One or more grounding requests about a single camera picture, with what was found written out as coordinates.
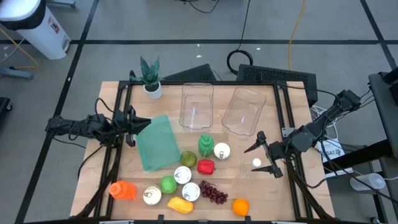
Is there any white trash bin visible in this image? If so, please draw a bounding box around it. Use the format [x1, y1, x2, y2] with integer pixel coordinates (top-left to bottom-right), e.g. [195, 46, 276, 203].
[0, 0, 72, 60]

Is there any white cable bundle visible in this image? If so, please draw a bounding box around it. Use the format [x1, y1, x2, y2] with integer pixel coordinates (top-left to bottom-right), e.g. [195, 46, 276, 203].
[310, 105, 340, 141]

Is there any white paper sign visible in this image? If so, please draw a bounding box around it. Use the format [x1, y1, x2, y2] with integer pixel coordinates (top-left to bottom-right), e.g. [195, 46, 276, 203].
[317, 138, 354, 179]

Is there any clear plastic bin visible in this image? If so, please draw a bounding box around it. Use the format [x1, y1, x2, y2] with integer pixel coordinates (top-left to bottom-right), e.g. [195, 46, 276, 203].
[178, 82, 215, 131]
[221, 86, 267, 138]

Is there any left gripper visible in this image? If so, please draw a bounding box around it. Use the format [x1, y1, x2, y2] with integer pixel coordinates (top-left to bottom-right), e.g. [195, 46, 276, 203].
[110, 105, 152, 147]

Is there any snake plant white pot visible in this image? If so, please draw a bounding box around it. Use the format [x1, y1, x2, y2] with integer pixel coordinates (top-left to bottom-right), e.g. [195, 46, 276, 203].
[129, 55, 165, 100]

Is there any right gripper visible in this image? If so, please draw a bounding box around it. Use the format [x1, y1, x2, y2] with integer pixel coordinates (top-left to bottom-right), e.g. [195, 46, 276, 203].
[243, 130, 293, 179]

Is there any clear bottle white cap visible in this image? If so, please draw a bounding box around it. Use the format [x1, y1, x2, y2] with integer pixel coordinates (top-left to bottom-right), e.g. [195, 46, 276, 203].
[239, 157, 262, 180]

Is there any yellow cable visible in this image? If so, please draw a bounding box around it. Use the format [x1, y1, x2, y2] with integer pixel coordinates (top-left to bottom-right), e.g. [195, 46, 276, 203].
[0, 27, 40, 70]
[287, 0, 308, 71]

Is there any green pear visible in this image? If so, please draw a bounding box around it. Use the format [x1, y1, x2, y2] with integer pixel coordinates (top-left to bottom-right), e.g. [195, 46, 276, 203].
[180, 151, 198, 168]

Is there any white oval device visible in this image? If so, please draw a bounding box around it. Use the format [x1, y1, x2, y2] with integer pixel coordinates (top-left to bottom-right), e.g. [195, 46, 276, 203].
[349, 172, 387, 192]

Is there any black perforated computer case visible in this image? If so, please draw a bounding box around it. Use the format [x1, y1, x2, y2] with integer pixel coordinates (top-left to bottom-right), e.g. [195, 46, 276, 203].
[236, 63, 318, 108]

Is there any black flat equipment box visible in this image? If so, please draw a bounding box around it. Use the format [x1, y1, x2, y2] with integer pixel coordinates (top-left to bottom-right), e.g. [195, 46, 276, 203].
[161, 63, 218, 82]

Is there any grey metal stand foot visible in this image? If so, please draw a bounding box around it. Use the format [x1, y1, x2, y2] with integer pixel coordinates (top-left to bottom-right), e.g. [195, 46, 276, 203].
[0, 66, 34, 80]
[46, 0, 77, 9]

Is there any teal plastic tray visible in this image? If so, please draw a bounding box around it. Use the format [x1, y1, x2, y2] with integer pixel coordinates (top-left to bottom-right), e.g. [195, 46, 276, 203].
[136, 114, 182, 172]

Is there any red bell pepper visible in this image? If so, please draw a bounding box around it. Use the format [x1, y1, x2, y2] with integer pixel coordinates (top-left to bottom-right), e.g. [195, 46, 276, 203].
[197, 159, 216, 175]

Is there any black metal cart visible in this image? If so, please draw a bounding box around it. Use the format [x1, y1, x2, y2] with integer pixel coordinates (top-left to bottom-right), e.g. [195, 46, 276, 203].
[323, 67, 398, 224]

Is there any green apple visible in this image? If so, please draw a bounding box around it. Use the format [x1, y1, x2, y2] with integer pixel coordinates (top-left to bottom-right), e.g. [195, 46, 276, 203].
[159, 175, 178, 195]

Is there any black chair base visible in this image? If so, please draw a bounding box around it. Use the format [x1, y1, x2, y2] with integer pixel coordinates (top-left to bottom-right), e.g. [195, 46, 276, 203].
[0, 96, 13, 125]

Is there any yellow mango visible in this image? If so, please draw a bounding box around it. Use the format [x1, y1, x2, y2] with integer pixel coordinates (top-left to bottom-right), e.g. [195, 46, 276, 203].
[167, 196, 195, 215]

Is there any orange fruit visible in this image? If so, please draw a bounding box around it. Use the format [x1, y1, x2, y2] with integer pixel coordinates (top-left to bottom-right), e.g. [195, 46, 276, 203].
[232, 198, 251, 217]

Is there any green plastic bottle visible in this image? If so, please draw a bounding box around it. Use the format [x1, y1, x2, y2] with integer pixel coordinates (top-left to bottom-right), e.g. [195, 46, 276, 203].
[198, 134, 215, 158]

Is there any coiled black cable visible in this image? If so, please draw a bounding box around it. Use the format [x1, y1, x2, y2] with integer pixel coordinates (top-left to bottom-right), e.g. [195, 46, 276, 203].
[226, 0, 254, 75]

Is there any tuna can pull tab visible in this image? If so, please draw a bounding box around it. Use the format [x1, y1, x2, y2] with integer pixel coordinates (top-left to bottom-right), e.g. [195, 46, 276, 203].
[174, 166, 193, 185]
[213, 142, 231, 161]
[181, 182, 201, 202]
[142, 185, 162, 206]

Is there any purple grape bunch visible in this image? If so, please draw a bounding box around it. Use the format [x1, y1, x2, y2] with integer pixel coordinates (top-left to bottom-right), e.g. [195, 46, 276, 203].
[198, 179, 229, 205]

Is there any black aluminium frame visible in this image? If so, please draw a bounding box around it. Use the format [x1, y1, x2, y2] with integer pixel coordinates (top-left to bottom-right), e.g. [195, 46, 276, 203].
[70, 80, 336, 224]

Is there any orange plastic bottle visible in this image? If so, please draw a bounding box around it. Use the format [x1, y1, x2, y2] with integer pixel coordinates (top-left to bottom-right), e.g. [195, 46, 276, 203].
[108, 180, 138, 200]

